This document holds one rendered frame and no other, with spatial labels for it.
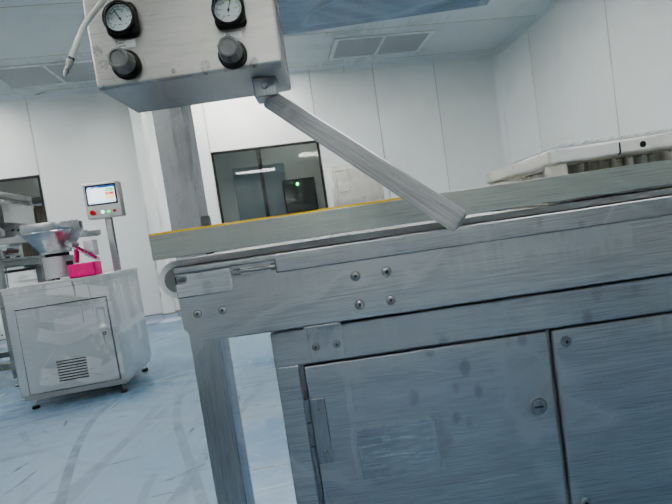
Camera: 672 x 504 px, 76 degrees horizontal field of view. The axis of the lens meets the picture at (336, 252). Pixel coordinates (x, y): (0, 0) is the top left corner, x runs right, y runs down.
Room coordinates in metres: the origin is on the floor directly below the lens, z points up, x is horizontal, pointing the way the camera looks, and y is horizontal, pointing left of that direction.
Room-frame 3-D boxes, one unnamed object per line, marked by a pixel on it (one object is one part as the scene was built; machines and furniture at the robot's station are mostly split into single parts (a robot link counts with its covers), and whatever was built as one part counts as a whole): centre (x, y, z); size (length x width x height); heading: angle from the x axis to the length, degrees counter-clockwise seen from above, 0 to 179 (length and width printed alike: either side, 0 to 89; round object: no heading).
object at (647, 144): (0.69, -0.42, 0.88); 0.25 x 0.24 x 0.02; 179
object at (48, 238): (2.93, 1.80, 0.95); 0.49 x 0.36 x 0.37; 98
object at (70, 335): (2.88, 1.75, 0.38); 0.63 x 0.57 x 0.76; 98
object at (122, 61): (0.50, 0.21, 1.05); 0.03 x 0.02 x 0.04; 90
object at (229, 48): (0.50, 0.08, 1.05); 0.03 x 0.03 x 0.04; 0
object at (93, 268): (2.71, 1.57, 0.80); 0.16 x 0.12 x 0.09; 98
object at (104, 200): (3.05, 1.56, 1.07); 0.23 x 0.10 x 0.62; 98
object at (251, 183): (5.61, 0.70, 1.43); 1.38 x 0.01 x 1.16; 98
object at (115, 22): (0.51, 0.20, 1.10); 0.04 x 0.01 x 0.04; 90
